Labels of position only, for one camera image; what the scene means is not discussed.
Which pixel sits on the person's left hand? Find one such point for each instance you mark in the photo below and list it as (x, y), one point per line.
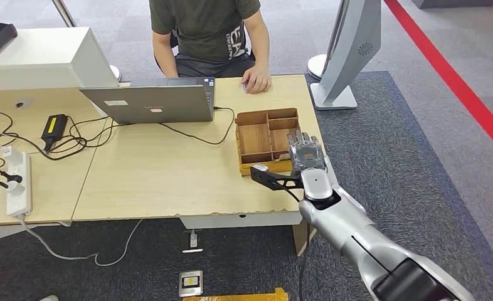
(258, 79)

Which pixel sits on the pale room key card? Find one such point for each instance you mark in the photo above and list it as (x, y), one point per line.
(284, 156)

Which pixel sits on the person's right forearm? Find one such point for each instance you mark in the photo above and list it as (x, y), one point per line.
(166, 58)

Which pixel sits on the person's left forearm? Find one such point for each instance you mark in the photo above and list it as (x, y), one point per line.
(259, 45)

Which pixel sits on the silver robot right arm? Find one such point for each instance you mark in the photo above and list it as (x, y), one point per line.
(354, 228)

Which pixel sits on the person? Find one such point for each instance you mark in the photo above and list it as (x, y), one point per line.
(207, 29)

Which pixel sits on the grey card reader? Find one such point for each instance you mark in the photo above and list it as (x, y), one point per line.
(331, 176)

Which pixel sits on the white round stanchion base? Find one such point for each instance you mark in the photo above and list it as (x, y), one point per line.
(315, 66)

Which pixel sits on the wooden compartment organizer box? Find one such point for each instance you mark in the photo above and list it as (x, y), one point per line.
(254, 139)

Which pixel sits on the grey kiosk stand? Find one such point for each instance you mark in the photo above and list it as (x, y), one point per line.
(347, 56)

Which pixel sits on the grey laptop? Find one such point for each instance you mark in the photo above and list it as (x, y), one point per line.
(153, 104)

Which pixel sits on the white under-desk drawer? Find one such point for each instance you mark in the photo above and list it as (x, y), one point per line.
(240, 220)

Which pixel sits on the small white round base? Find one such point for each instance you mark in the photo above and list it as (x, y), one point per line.
(116, 73)

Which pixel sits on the dark grey carpet mat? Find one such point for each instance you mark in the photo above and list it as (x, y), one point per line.
(396, 124)

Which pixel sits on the wooden desk side panel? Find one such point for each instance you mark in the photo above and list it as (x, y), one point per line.
(300, 239)

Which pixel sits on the floor outlet with white plug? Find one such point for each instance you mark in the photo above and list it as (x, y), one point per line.
(193, 241)

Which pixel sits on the grey metal pole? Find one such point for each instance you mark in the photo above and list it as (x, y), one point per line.
(63, 13)

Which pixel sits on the black power adapter yellow label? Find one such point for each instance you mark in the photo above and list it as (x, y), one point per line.
(55, 126)

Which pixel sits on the silver floor socket box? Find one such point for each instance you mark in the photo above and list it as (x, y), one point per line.
(191, 283)

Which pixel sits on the yellow taped wooden plank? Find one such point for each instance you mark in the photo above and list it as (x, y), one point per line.
(246, 297)

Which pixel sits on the white desk cabinet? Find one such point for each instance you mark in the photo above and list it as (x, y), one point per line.
(41, 56)

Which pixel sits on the black plug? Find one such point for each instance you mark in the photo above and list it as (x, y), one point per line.
(14, 178)

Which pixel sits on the white plug adapter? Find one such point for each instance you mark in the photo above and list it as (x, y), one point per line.
(17, 187)

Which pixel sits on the white power strip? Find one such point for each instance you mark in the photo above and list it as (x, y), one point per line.
(20, 199)

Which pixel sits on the small white floor object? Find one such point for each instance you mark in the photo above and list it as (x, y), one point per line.
(49, 298)

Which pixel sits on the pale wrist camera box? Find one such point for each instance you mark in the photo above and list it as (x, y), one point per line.
(259, 168)

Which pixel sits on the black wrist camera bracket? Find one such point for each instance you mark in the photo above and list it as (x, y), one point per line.
(279, 180)

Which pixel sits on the white desk frame panel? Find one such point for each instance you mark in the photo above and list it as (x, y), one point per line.
(5, 232)

